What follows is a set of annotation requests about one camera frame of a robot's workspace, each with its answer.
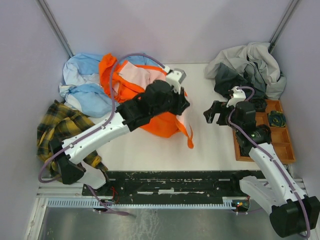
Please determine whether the wooden compartment tray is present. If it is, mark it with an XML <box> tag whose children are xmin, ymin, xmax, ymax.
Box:
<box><xmin>232</xmin><ymin>98</ymin><xmax>296</xmax><ymax>163</ymax></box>

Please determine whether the black rolled sock centre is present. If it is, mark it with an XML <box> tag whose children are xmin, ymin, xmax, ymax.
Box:
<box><xmin>254</xmin><ymin>124</ymin><xmax>272</xmax><ymax>144</ymax></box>

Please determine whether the light blue garment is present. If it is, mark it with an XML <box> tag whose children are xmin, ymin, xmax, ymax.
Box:
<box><xmin>58</xmin><ymin>52</ymin><xmax>161</xmax><ymax>118</ymax></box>

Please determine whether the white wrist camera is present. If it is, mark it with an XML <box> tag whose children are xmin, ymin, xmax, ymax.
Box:
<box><xmin>164</xmin><ymin>65</ymin><xmax>187</xmax><ymax>94</ymax></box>
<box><xmin>226</xmin><ymin>86</ymin><xmax>246</xmax><ymax>108</ymax></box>

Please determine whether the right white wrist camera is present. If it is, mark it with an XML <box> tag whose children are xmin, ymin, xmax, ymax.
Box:
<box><xmin>226</xmin><ymin>86</ymin><xmax>246</xmax><ymax>108</ymax></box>

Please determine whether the right aluminium corner rail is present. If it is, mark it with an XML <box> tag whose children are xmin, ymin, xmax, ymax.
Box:
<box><xmin>268</xmin><ymin>0</ymin><xmax>302</xmax><ymax>54</ymax></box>

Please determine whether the dark rolled sock front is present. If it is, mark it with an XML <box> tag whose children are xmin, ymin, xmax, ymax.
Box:
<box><xmin>239</xmin><ymin>144</ymin><xmax>253</xmax><ymax>157</ymax></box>

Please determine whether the aluminium corner rail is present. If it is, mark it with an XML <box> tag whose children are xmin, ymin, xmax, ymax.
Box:
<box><xmin>36</xmin><ymin>0</ymin><xmax>74</xmax><ymax>58</ymax></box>
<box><xmin>268</xmin><ymin>0</ymin><xmax>302</xmax><ymax>54</ymax></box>

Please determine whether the white slotted cable duct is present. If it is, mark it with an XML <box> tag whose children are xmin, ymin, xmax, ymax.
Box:
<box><xmin>46</xmin><ymin>198</ymin><xmax>235</xmax><ymax>210</ymax></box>

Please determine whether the black rolled sock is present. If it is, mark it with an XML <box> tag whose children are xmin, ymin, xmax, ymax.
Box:
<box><xmin>254</xmin><ymin>124</ymin><xmax>272</xmax><ymax>144</ymax></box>
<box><xmin>249</xmin><ymin>98</ymin><xmax>268</xmax><ymax>113</ymax></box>

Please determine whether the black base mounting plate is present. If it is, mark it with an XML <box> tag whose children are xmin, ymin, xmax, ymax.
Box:
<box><xmin>95</xmin><ymin>170</ymin><xmax>265</xmax><ymax>203</ymax></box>

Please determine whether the left aluminium corner rail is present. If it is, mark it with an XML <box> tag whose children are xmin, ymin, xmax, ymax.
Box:
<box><xmin>36</xmin><ymin>0</ymin><xmax>74</xmax><ymax>58</ymax></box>

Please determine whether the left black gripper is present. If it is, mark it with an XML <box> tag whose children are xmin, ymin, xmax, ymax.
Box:
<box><xmin>150</xmin><ymin>83</ymin><xmax>191</xmax><ymax>118</ymax></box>

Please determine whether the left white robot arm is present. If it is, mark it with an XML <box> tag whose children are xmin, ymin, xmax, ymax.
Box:
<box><xmin>51</xmin><ymin>80</ymin><xmax>190</xmax><ymax>195</ymax></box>

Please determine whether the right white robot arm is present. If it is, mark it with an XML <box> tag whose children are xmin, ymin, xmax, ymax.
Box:
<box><xmin>203</xmin><ymin>100</ymin><xmax>320</xmax><ymax>239</ymax></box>

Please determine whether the orange jacket pink lining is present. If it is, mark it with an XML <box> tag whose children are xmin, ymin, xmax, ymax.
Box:
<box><xmin>98</xmin><ymin>53</ymin><xmax>194</xmax><ymax>149</ymax></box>

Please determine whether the grey crumpled garment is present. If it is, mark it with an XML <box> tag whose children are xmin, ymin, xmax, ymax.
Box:
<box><xmin>204</xmin><ymin>42</ymin><xmax>287</xmax><ymax>100</ymax></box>

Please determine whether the yellow black plaid shirt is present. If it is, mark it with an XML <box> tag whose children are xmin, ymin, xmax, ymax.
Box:
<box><xmin>36</xmin><ymin>100</ymin><xmax>108</xmax><ymax>183</ymax></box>

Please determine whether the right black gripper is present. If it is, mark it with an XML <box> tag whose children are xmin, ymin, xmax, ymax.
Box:
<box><xmin>203</xmin><ymin>100</ymin><xmax>242</xmax><ymax>132</ymax></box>

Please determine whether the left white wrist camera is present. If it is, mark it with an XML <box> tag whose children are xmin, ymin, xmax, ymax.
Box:
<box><xmin>164</xmin><ymin>65</ymin><xmax>187</xmax><ymax>94</ymax></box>

